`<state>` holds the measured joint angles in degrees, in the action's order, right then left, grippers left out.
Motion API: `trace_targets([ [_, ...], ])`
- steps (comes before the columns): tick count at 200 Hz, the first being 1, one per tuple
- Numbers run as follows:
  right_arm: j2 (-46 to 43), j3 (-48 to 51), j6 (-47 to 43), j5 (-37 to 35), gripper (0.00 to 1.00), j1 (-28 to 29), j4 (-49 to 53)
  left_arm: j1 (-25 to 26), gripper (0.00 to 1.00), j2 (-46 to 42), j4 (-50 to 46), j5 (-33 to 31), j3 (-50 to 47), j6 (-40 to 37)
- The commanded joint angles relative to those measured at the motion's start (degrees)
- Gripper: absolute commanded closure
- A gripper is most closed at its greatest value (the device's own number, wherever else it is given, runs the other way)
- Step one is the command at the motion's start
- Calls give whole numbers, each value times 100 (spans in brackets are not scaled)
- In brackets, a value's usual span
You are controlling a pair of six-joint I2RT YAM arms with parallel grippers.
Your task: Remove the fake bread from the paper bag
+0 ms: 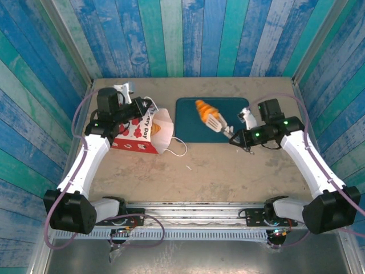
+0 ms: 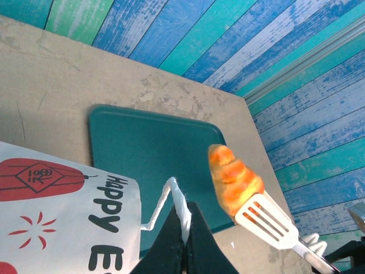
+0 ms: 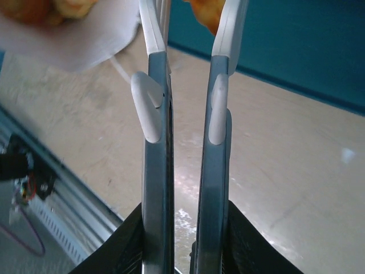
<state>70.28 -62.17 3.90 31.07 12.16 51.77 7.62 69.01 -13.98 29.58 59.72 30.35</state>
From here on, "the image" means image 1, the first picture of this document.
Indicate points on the red white paper gift bag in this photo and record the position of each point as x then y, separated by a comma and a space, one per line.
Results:
137, 134

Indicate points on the metal serving tongs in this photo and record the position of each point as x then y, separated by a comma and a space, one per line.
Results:
214, 122

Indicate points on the golden fake croissant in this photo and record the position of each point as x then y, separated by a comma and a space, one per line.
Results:
203, 108

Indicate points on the teal plastic tray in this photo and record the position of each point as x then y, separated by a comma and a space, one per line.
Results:
188, 122

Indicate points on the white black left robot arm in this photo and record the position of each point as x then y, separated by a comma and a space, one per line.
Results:
85, 160

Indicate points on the grey metal shelf sheet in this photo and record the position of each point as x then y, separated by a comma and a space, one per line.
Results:
199, 257

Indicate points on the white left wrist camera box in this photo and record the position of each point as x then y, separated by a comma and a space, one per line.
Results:
125, 91

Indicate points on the aluminium table side rail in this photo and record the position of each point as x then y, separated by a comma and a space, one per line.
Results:
82, 112
297, 88

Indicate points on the aluminium corner post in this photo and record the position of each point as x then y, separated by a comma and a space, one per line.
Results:
68, 40
318, 40

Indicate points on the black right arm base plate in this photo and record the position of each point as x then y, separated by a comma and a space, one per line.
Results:
252, 219

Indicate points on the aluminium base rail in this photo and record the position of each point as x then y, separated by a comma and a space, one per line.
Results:
199, 212

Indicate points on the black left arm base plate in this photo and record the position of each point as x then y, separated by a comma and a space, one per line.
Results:
138, 219

